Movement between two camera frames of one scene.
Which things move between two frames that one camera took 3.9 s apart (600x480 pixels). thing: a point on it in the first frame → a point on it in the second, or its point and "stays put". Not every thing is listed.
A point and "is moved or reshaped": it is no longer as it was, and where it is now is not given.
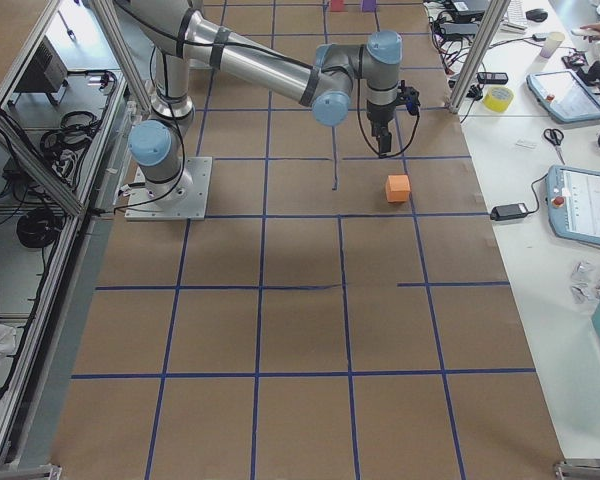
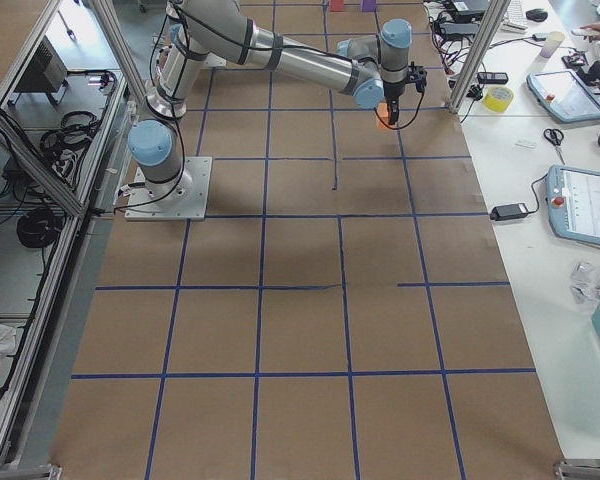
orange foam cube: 398,188 is moved or reshaped
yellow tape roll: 497,99 stays put
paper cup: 551,46 stays put
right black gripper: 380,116 → 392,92
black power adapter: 510,211 stays put
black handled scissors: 555,136 stays put
